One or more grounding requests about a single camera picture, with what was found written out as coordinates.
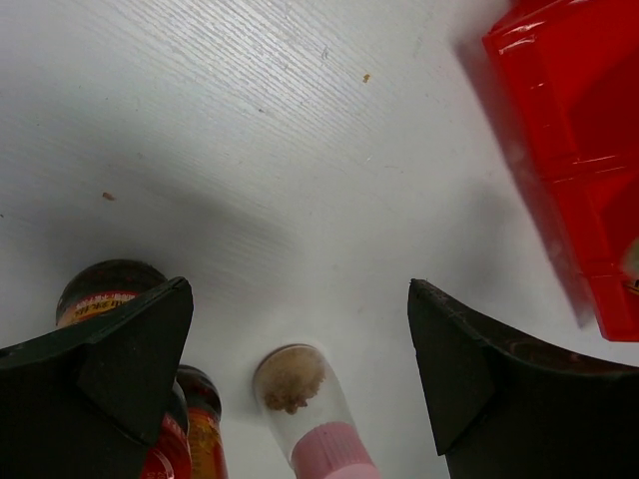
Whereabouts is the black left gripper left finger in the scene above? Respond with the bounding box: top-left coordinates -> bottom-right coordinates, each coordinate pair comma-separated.
1,277 -> 194,478

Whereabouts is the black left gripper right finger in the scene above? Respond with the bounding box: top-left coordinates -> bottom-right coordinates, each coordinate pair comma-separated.
407,279 -> 638,478

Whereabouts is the small yellow label bottle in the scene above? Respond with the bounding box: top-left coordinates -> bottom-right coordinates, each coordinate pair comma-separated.
622,239 -> 639,292

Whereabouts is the red lid sauce jar front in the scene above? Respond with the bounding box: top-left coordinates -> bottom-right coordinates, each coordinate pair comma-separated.
141,364 -> 228,479

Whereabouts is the red lid sauce jar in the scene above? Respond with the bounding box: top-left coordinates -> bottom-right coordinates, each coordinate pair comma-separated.
56,259 -> 167,328
141,364 -> 228,479

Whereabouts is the red lid sauce jar rear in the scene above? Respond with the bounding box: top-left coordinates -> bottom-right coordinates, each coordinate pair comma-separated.
56,259 -> 167,328

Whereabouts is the pink cap spice jar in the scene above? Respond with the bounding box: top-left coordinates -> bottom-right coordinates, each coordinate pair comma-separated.
253,344 -> 380,479

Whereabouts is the red three-compartment plastic bin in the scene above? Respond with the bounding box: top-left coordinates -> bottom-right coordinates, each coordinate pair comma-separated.
483,1 -> 638,342

